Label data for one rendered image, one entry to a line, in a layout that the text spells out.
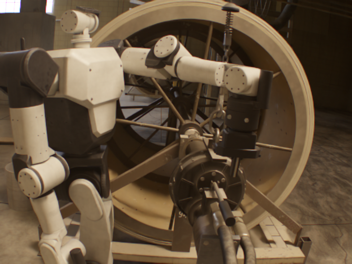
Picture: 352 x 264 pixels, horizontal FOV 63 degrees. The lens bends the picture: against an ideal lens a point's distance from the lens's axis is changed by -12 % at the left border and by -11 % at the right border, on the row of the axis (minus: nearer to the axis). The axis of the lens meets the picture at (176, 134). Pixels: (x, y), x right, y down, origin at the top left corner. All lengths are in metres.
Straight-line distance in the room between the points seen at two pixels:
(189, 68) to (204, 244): 0.51
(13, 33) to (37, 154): 6.94
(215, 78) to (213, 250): 0.51
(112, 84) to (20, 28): 6.73
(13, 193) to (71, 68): 2.13
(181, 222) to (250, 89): 1.32
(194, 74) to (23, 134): 0.47
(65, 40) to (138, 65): 11.74
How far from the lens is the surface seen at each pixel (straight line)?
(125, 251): 2.06
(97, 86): 0.88
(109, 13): 12.39
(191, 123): 1.94
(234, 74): 0.77
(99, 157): 0.96
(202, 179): 1.15
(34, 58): 0.77
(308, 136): 2.21
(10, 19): 7.75
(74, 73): 0.84
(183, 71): 0.89
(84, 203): 1.00
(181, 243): 2.05
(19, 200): 2.87
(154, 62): 0.93
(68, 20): 0.93
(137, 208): 2.53
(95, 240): 1.11
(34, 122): 0.79
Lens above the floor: 1.40
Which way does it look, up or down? 14 degrees down
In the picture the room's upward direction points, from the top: 6 degrees clockwise
